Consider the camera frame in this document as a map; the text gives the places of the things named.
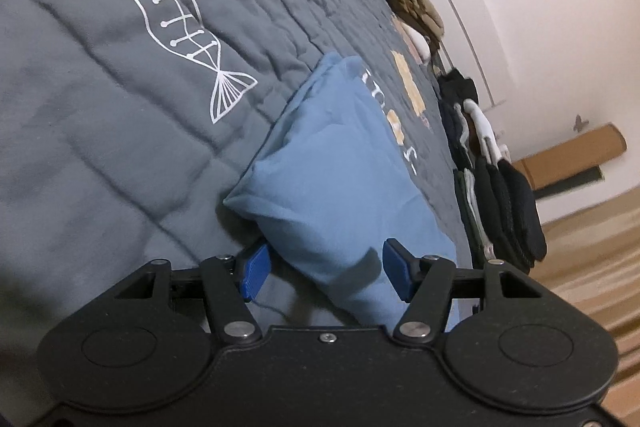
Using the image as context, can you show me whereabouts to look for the grey quilted bedspread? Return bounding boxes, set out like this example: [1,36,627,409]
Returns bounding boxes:
[1,0,471,426]

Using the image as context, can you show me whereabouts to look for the tall cardboard roll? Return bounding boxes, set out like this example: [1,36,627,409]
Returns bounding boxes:
[513,124,627,191]

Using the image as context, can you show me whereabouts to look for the blue shirt garment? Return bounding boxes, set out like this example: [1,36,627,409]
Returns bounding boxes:
[224,52,457,329]

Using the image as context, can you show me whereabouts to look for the beige curtain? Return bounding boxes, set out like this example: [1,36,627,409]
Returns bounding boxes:
[532,187,640,426]

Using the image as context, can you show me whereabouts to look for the white folded garment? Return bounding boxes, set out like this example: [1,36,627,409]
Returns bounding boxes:
[462,98,503,166]

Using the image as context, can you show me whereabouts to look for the black folded clothes stack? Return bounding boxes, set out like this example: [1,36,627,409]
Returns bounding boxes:
[454,158,547,273]

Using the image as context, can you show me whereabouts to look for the black garment near headboard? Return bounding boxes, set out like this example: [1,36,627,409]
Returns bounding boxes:
[437,68,480,105]

